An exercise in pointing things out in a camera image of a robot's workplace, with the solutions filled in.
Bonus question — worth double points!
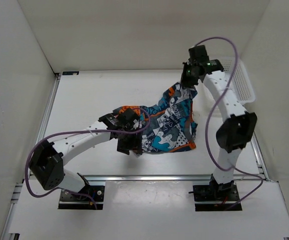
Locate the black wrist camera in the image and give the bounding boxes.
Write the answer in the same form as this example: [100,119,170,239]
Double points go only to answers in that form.
[188,45,210,66]
[116,108,140,130]

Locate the aluminium frame rail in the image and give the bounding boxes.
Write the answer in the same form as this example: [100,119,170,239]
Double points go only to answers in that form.
[237,131,272,182]
[0,72,62,240]

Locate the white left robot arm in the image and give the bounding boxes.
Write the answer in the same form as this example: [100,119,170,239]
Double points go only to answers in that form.
[26,109,147,200]

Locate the left aluminium frame rail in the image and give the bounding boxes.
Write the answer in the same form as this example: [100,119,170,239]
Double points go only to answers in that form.
[0,72,62,240]

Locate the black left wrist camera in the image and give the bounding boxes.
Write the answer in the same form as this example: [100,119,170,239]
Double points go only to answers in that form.
[116,108,140,130]

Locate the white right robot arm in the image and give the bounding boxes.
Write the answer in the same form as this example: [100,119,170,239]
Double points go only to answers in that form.
[181,58,257,200]

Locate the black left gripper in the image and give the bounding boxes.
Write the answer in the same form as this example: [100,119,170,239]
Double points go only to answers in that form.
[116,126,143,155]

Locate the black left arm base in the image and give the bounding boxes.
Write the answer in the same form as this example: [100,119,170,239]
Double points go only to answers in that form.
[58,181,106,211]

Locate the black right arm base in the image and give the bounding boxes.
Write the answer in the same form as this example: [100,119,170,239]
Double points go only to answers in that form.
[188,184,243,212]

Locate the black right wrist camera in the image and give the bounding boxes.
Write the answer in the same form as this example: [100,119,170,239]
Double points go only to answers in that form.
[188,45,210,66]

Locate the white perforated plastic basket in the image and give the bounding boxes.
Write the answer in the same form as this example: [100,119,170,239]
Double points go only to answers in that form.
[203,56,257,117]

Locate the colourful patterned shorts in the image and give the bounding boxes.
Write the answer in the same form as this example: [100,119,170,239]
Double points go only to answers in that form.
[113,82,198,155]

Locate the aluminium table edge rail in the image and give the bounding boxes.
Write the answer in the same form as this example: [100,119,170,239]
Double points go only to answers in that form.
[24,174,268,183]

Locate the blue label sticker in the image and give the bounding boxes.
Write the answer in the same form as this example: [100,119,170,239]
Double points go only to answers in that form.
[62,71,80,76]

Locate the right aluminium frame rail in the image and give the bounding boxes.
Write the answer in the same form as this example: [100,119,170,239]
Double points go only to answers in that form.
[237,131,272,182]

